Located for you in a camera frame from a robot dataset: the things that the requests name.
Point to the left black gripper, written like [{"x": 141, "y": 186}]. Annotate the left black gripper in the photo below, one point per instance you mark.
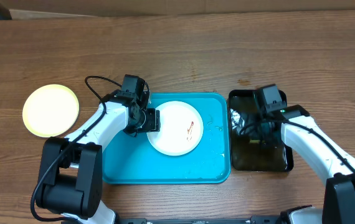
[{"x": 154, "y": 124}]

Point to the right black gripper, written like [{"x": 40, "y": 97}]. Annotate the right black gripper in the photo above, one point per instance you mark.
[{"x": 252, "y": 132}]

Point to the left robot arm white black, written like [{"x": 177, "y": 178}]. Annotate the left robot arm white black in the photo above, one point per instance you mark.
[{"x": 70, "y": 176}]

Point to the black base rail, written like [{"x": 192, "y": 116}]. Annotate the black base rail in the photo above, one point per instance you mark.
[{"x": 256, "y": 219}]

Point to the cardboard panel at back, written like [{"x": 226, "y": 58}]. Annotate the cardboard panel at back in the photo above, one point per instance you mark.
[{"x": 173, "y": 7}]

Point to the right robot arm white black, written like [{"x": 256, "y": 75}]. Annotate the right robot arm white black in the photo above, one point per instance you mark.
[{"x": 333, "y": 165}]

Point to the green yellow sponge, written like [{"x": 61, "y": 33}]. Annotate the green yellow sponge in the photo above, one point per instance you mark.
[{"x": 253, "y": 142}]

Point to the black water tray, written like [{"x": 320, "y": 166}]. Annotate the black water tray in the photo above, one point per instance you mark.
[{"x": 245, "y": 156}]

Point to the teal plastic tray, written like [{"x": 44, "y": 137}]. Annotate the teal plastic tray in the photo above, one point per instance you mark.
[{"x": 133, "y": 160}]

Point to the yellow plate with ketchup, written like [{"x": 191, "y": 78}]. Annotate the yellow plate with ketchup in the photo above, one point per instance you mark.
[{"x": 50, "y": 110}]

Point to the white plate with ketchup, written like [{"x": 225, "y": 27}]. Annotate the white plate with ketchup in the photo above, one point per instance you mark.
[{"x": 181, "y": 129}]

